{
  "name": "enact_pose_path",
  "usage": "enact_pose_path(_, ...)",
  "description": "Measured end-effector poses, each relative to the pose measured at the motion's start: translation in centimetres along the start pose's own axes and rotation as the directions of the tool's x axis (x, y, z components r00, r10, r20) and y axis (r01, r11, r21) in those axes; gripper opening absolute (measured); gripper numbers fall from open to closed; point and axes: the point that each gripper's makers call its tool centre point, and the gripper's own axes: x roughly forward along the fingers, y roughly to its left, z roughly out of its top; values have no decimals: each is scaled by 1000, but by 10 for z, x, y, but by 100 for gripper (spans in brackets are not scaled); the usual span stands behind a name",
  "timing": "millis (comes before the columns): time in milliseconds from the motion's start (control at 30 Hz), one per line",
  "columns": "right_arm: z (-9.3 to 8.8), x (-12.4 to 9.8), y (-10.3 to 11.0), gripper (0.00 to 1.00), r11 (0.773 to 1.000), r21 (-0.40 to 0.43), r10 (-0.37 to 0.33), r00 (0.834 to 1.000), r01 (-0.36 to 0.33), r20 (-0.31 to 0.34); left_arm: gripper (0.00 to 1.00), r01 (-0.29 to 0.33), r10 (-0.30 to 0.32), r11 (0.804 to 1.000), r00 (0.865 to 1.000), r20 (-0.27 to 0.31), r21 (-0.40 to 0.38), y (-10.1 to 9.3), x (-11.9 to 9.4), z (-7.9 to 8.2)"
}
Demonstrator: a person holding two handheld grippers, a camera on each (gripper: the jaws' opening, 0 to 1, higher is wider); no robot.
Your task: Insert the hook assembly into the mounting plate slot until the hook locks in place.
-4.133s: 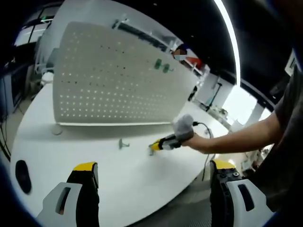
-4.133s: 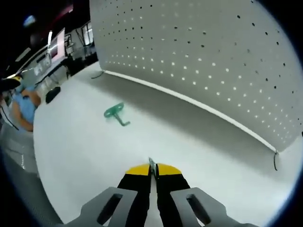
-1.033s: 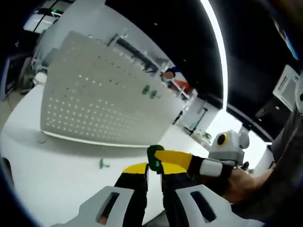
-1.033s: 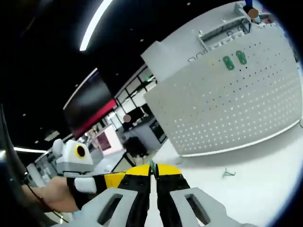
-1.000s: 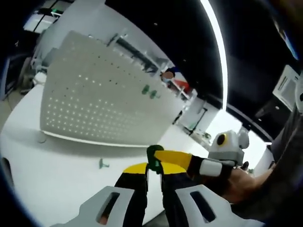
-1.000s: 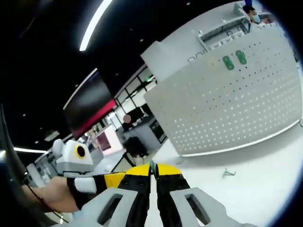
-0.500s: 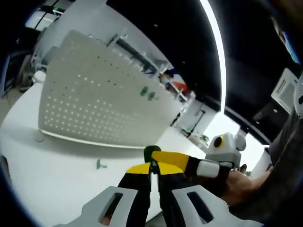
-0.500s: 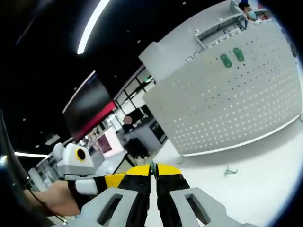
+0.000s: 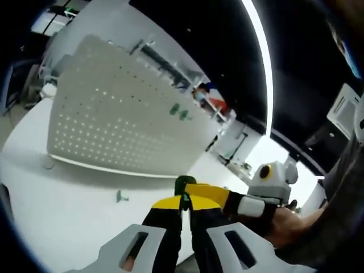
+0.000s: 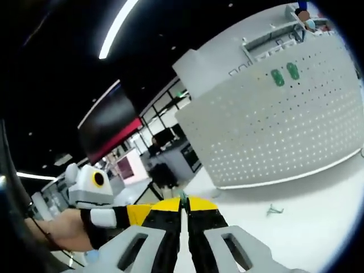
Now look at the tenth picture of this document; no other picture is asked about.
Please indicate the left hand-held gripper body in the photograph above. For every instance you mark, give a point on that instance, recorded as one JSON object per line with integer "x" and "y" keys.
{"x": 85, "y": 190}

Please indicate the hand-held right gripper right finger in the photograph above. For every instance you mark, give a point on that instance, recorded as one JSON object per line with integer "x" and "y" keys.
{"x": 241, "y": 253}

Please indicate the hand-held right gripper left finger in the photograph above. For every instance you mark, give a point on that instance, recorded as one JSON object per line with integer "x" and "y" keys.
{"x": 133, "y": 250}

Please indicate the metal peg hook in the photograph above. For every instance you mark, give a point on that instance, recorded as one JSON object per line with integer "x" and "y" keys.
{"x": 273, "y": 211}
{"x": 293, "y": 71}
{"x": 184, "y": 199}

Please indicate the white perforated mounting plate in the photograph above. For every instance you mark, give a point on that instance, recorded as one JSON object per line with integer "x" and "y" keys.
{"x": 270, "y": 128}

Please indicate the green hook assembly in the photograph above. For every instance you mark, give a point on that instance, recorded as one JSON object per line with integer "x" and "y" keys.
{"x": 277, "y": 77}

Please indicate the person's left hand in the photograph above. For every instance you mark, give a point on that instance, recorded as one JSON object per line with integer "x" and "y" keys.
{"x": 68, "y": 233}

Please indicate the light blue small object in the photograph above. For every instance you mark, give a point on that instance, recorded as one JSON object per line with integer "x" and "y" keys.
{"x": 91, "y": 256}

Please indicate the white ceiling light strip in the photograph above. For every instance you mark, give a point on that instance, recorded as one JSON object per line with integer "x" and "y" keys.
{"x": 116, "y": 28}
{"x": 34, "y": 175}

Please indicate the dark equipment cabinet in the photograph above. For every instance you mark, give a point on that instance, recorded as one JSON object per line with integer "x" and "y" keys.
{"x": 190, "y": 156}

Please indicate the large dark wall screen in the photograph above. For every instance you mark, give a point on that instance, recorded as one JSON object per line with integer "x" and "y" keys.
{"x": 108, "y": 128}

